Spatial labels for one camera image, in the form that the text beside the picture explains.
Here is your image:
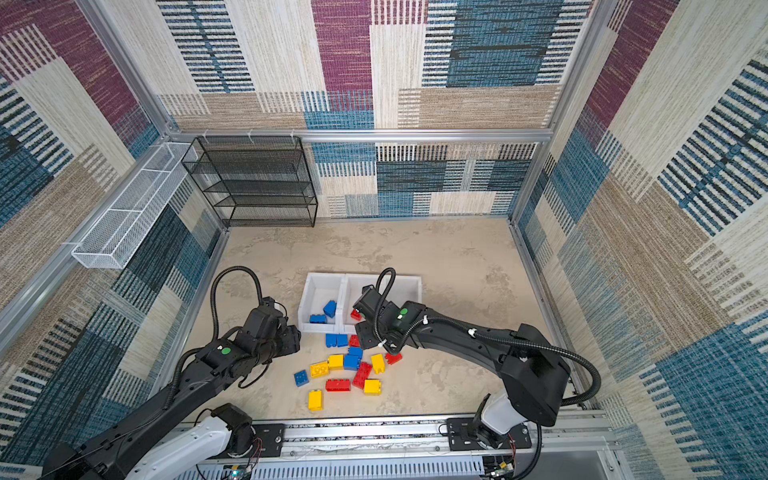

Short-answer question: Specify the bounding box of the left white bin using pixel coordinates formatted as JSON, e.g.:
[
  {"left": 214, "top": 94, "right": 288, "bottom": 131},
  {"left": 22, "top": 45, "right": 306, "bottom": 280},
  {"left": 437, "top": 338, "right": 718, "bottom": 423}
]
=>
[{"left": 297, "top": 272, "right": 345, "bottom": 334}]

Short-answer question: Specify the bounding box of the yellow lego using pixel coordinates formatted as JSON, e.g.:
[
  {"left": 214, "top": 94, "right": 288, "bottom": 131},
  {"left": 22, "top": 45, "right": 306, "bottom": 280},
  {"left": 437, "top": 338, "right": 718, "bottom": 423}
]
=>
[
  {"left": 308, "top": 390, "right": 324, "bottom": 412},
  {"left": 327, "top": 354, "right": 345, "bottom": 371},
  {"left": 363, "top": 379, "right": 382, "bottom": 396},
  {"left": 371, "top": 354, "right": 387, "bottom": 375},
  {"left": 309, "top": 361, "right": 330, "bottom": 379}
]

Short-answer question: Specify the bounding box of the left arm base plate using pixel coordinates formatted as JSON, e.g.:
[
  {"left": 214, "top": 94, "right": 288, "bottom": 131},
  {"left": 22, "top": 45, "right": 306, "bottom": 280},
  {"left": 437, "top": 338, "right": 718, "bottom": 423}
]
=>
[{"left": 226, "top": 423, "right": 286, "bottom": 462}]

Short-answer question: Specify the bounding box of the red lego right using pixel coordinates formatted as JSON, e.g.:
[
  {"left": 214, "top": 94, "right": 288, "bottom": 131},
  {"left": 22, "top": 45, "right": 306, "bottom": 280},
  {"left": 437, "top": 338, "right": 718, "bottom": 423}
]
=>
[{"left": 385, "top": 353, "right": 403, "bottom": 365}]

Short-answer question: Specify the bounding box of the long red lego front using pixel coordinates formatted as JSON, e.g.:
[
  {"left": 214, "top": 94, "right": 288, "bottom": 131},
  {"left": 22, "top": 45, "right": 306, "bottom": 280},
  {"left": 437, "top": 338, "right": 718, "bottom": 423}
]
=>
[{"left": 325, "top": 379, "right": 352, "bottom": 393}]

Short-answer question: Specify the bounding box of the white wire mesh basket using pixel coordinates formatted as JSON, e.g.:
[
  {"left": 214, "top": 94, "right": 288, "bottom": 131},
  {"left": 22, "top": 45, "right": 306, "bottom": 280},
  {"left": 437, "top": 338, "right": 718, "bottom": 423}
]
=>
[{"left": 72, "top": 142, "right": 190, "bottom": 270}]

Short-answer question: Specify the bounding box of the red lego diagonal brick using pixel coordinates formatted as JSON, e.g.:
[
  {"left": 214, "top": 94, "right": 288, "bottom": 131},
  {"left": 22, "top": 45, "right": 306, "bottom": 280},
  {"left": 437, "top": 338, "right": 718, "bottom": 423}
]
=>
[{"left": 352, "top": 362, "right": 372, "bottom": 390}]

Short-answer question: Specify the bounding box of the white bin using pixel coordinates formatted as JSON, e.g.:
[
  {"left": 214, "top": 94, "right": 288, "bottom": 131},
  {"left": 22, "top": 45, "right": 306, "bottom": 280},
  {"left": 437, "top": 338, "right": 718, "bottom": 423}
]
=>
[
  {"left": 387, "top": 275, "right": 423, "bottom": 307},
  {"left": 336, "top": 273, "right": 377, "bottom": 335},
  {"left": 297, "top": 272, "right": 345, "bottom": 334}
]

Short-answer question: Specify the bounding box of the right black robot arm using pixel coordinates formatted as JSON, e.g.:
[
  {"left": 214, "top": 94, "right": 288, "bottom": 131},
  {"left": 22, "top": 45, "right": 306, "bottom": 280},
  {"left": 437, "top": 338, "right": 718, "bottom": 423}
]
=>
[{"left": 353, "top": 285, "right": 571, "bottom": 448}]

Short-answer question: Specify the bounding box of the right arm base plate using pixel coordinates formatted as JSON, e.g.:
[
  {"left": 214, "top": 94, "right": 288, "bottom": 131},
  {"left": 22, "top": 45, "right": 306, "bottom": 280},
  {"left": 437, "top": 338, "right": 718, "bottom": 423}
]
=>
[{"left": 444, "top": 417, "right": 533, "bottom": 451}]

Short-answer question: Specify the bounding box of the middle white bin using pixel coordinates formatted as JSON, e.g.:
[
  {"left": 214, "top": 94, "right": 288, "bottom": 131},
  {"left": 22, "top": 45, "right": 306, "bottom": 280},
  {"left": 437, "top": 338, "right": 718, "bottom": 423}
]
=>
[{"left": 336, "top": 273, "right": 377, "bottom": 335}]

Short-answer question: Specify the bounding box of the small blue lego left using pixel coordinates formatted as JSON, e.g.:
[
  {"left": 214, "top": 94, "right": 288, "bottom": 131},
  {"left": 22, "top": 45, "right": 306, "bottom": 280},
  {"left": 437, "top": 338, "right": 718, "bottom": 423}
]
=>
[{"left": 294, "top": 370, "right": 310, "bottom": 387}]

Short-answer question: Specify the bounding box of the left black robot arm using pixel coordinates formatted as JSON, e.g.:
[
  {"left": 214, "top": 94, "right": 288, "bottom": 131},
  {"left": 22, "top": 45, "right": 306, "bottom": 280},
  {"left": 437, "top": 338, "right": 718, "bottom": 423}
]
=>
[{"left": 42, "top": 305, "right": 301, "bottom": 479}]

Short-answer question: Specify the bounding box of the black wire shelf rack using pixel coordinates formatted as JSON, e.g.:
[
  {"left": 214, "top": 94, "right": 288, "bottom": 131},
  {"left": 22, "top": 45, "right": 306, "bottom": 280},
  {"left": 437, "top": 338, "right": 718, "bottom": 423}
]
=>
[{"left": 181, "top": 136, "right": 318, "bottom": 228}]

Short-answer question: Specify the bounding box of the aluminium front rail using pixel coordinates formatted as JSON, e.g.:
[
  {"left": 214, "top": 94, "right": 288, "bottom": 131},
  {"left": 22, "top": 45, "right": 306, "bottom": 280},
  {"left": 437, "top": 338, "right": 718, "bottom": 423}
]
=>
[{"left": 181, "top": 410, "right": 633, "bottom": 479}]

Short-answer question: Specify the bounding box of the blue lego pair back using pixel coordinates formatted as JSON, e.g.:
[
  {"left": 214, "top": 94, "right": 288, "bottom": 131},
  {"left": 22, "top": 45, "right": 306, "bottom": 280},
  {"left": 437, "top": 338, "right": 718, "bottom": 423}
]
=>
[{"left": 325, "top": 334, "right": 349, "bottom": 348}]

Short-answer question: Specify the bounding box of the right white bin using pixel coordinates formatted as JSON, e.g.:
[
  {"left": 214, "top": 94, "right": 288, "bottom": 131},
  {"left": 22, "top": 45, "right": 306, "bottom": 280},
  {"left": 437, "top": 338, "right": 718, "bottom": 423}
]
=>
[{"left": 387, "top": 275, "right": 423, "bottom": 307}]

